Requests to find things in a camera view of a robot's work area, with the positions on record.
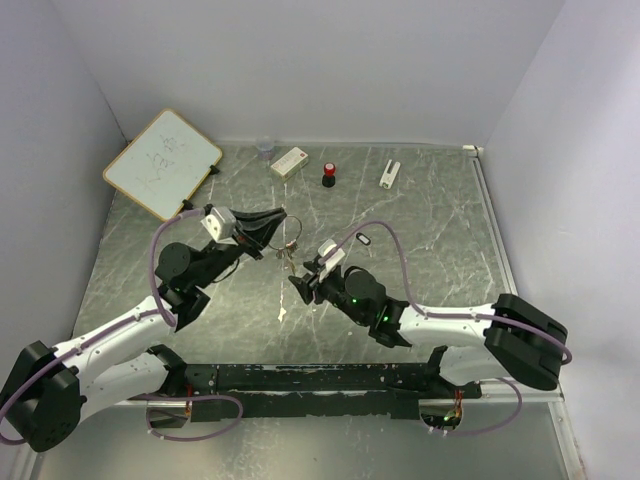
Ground silver keys bunch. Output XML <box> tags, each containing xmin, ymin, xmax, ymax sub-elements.
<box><xmin>276</xmin><ymin>240</ymin><xmax>299</xmax><ymax>260</ymax></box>

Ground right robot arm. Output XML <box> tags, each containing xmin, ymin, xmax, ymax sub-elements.
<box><xmin>288</xmin><ymin>261</ymin><xmax>572</xmax><ymax>398</ymax></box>

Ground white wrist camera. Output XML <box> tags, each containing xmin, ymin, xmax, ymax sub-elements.
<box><xmin>318</xmin><ymin>239</ymin><xmax>346</xmax><ymax>282</ymax></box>
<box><xmin>201</xmin><ymin>207</ymin><xmax>236</xmax><ymax>245</ymax></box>

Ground white plastic clip tool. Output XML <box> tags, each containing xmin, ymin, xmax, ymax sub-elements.
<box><xmin>379</xmin><ymin>159</ymin><xmax>401</xmax><ymax>190</ymax></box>

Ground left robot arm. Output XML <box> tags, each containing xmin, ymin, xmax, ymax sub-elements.
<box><xmin>1</xmin><ymin>205</ymin><xmax>287</xmax><ymax>452</ymax></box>

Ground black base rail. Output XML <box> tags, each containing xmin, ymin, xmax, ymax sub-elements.
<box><xmin>157</xmin><ymin>362</ymin><xmax>481</xmax><ymax>420</ymax></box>

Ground black key fob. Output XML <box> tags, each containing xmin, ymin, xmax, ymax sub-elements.
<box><xmin>356</xmin><ymin>232</ymin><xmax>372</xmax><ymax>246</ymax></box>

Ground purple cable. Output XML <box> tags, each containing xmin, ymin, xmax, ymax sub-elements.
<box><xmin>324</xmin><ymin>220</ymin><xmax>574</xmax><ymax>438</ymax></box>
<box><xmin>0</xmin><ymin>209</ymin><xmax>245</xmax><ymax>447</ymax></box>

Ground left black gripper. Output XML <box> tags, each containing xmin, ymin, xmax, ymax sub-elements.
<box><xmin>194</xmin><ymin>207</ymin><xmax>287</xmax><ymax>289</ymax></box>

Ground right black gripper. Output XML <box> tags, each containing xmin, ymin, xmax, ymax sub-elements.
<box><xmin>289</xmin><ymin>261</ymin><xmax>369</xmax><ymax>326</ymax></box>

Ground small whiteboard with yellow frame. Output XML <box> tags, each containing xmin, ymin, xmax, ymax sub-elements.
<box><xmin>103</xmin><ymin>108</ymin><xmax>223</xmax><ymax>221</ymax></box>

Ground white corner bracket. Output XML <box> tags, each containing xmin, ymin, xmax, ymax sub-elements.
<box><xmin>462</xmin><ymin>145</ymin><xmax>484</xmax><ymax>155</ymax></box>

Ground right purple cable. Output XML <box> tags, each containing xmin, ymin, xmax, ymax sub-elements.
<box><xmin>324</xmin><ymin>220</ymin><xmax>574</xmax><ymax>438</ymax></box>

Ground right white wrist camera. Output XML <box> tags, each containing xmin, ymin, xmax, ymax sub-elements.
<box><xmin>318</xmin><ymin>239</ymin><xmax>346</xmax><ymax>282</ymax></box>

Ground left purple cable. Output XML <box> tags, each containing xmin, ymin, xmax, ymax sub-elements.
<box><xmin>0</xmin><ymin>209</ymin><xmax>245</xmax><ymax>447</ymax></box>

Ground metal keyring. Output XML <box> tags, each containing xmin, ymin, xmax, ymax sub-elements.
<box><xmin>268</xmin><ymin>214</ymin><xmax>304</xmax><ymax>251</ymax></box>

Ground red black stamp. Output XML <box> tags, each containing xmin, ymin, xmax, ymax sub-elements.
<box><xmin>322</xmin><ymin>162</ymin><xmax>336</xmax><ymax>188</ymax></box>

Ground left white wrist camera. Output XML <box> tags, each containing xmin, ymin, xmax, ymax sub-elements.
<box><xmin>201</xmin><ymin>207</ymin><xmax>236</xmax><ymax>245</ymax></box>

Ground clear plastic cup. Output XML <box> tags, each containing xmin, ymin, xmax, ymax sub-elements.
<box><xmin>255</xmin><ymin>135</ymin><xmax>275</xmax><ymax>161</ymax></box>

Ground green white small box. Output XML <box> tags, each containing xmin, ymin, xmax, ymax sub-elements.
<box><xmin>270</xmin><ymin>147</ymin><xmax>309</xmax><ymax>182</ymax></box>

